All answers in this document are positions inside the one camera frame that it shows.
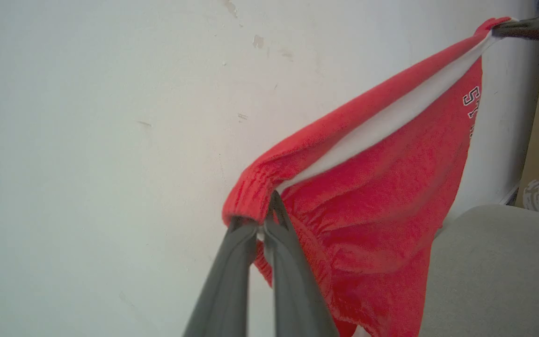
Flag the red shorts with white trim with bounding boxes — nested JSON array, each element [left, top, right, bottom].
[[222, 16, 513, 337]]

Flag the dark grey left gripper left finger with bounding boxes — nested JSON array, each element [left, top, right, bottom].
[[183, 218, 259, 337]]

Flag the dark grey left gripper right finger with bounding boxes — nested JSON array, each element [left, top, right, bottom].
[[262, 191, 340, 337]]

